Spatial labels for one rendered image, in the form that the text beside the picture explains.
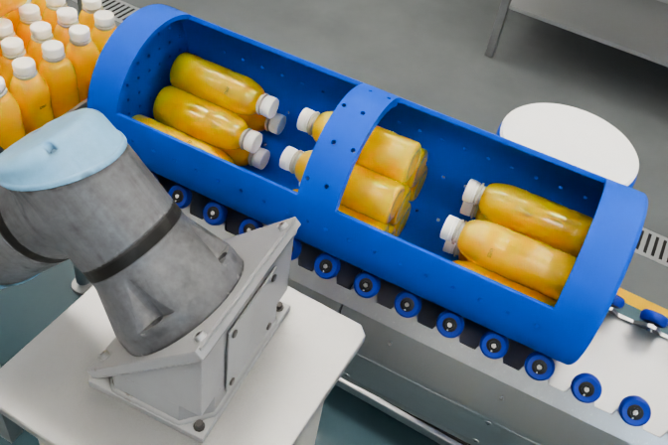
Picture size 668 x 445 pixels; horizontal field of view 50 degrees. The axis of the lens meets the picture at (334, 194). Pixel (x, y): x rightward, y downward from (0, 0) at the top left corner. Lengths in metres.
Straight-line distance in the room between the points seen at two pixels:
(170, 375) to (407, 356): 0.59
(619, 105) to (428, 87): 0.94
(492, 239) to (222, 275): 0.48
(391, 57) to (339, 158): 2.57
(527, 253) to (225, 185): 0.48
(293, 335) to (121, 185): 0.31
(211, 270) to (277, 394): 0.19
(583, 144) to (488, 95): 2.01
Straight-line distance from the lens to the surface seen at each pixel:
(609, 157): 1.52
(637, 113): 3.77
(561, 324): 1.06
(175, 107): 1.32
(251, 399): 0.85
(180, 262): 0.72
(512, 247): 1.09
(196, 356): 0.69
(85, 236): 0.72
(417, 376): 1.27
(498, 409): 1.26
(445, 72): 3.60
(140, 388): 0.81
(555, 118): 1.57
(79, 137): 0.70
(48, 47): 1.47
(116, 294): 0.74
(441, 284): 1.08
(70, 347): 0.90
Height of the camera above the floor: 1.88
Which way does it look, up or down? 43 degrees down
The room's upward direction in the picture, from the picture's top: 10 degrees clockwise
